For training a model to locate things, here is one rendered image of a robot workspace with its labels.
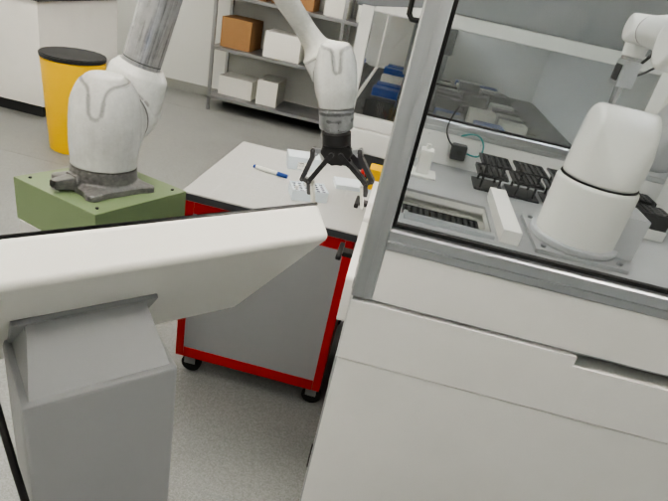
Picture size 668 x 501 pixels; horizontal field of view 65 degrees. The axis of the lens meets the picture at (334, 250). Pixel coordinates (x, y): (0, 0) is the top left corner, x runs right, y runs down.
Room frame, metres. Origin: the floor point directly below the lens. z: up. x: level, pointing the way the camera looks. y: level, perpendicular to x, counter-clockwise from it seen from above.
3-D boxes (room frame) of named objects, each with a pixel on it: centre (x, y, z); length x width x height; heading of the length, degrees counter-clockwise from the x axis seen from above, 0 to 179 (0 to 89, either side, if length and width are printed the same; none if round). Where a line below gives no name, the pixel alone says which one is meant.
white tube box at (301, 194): (1.67, 0.13, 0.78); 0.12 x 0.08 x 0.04; 109
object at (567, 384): (1.29, -0.55, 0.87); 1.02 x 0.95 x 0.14; 176
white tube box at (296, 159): (1.96, 0.19, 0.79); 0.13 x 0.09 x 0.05; 104
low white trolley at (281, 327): (1.79, 0.20, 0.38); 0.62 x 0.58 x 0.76; 176
